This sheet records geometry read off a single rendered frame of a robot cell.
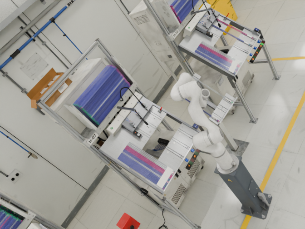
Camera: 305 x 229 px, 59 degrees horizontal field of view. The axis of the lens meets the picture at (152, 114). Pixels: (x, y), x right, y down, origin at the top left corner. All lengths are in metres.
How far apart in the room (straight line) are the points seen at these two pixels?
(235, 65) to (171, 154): 1.24
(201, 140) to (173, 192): 1.14
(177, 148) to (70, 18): 2.40
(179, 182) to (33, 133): 1.99
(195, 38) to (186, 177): 1.57
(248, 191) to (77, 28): 3.00
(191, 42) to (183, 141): 1.18
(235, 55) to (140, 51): 1.89
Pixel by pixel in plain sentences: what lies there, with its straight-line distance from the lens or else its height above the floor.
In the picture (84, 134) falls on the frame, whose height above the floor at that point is 1.39.
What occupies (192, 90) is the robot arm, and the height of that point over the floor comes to 1.42.
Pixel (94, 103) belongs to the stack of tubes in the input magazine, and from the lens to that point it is 2.41.
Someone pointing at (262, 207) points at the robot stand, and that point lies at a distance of 2.80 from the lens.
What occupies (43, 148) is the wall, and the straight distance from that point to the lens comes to 3.91.
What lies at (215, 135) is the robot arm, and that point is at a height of 1.11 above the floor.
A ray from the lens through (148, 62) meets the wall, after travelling 4.68.
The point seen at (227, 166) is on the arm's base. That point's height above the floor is 0.75.
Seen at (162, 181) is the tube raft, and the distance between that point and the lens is 2.47.
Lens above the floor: 2.48
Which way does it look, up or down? 32 degrees down
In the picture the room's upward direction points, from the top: 40 degrees counter-clockwise
